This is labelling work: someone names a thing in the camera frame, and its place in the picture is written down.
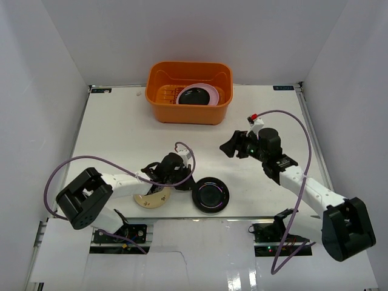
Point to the left corner label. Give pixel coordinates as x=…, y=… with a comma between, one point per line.
x=101, y=90

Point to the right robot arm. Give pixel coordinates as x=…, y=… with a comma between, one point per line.
x=341, y=225

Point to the orange plastic bin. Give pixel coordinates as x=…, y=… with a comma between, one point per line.
x=168, y=79

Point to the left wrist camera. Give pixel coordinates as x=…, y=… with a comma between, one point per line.
x=184, y=153

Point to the right corner label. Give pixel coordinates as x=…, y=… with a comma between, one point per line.
x=283, y=88

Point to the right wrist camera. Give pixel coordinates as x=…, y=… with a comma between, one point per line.
x=256, y=124

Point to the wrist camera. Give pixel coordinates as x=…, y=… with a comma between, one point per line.
x=256, y=124
x=184, y=153

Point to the yellow floral plate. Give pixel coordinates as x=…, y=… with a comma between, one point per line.
x=153, y=200

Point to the pink plate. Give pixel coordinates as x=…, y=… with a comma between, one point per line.
x=214, y=95

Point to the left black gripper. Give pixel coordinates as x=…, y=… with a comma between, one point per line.
x=184, y=179

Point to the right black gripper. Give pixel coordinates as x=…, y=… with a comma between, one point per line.
x=237, y=142

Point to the corner label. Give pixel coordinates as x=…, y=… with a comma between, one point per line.
x=101, y=90
x=283, y=88

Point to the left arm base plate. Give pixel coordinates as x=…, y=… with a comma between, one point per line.
x=135, y=232

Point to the black plate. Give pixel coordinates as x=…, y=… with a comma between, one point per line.
x=194, y=96
x=210, y=195

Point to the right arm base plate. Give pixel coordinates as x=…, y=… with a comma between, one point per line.
x=267, y=233

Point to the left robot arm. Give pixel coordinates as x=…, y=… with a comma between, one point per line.
x=83, y=201

